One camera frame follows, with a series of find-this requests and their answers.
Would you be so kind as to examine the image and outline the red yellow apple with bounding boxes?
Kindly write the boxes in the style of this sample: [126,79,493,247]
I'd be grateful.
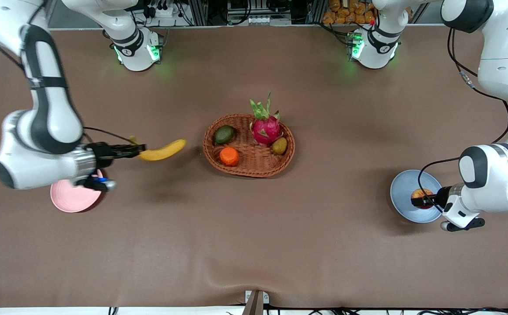
[411,188,434,210]

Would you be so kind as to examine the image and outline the yellow banana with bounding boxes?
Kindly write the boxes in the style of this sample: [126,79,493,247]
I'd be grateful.
[130,136,187,162]

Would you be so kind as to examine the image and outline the light blue plate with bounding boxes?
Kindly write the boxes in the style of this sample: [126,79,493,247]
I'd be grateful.
[390,169,445,224]

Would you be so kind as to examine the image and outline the pink plate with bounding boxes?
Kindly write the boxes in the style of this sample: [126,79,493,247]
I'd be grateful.
[50,177,105,214]

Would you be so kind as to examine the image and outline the dark green avocado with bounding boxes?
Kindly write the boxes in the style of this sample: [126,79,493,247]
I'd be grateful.
[214,125,237,146]

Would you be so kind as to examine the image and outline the orange fruit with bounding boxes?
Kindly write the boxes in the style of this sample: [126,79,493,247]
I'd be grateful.
[220,147,240,167]

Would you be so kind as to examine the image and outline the brown table cloth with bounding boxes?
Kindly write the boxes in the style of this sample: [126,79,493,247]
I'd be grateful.
[0,24,508,309]

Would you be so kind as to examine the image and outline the brown wicker basket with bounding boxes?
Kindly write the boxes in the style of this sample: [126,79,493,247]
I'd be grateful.
[203,114,296,178]

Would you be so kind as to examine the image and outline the pink dragon fruit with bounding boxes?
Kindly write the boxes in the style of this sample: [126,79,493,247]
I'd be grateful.
[249,92,284,147]

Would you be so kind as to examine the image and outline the white power strip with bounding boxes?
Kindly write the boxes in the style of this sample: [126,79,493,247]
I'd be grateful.
[133,3,181,27]

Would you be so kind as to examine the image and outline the white terminal block strip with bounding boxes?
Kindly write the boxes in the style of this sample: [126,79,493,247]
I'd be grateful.
[228,15,292,26]

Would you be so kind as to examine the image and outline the bag of orange fruits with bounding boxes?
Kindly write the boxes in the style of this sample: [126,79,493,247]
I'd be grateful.
[322,0,377,25]

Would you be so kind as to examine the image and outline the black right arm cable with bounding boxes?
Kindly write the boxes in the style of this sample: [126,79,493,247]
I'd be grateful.
[82,126,134,144]

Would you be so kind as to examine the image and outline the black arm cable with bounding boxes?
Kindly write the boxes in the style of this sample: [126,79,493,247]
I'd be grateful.
[82,126,134,144]
[417,28,508,211]

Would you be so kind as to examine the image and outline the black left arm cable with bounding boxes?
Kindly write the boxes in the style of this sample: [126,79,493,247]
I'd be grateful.
[417,28,508,211]

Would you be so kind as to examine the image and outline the metal bracket at table edge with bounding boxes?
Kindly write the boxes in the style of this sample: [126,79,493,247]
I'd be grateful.
[243,290,270,315]

